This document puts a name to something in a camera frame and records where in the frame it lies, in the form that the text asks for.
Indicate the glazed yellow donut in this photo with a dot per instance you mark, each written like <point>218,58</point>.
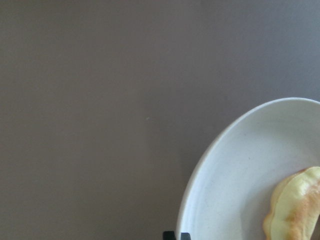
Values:
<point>294,207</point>

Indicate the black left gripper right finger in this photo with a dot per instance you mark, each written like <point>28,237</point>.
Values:
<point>185,236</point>

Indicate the white round plate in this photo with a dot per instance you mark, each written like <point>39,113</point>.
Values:
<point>228,194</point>

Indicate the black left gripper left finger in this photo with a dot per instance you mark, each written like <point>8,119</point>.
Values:
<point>168,235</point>

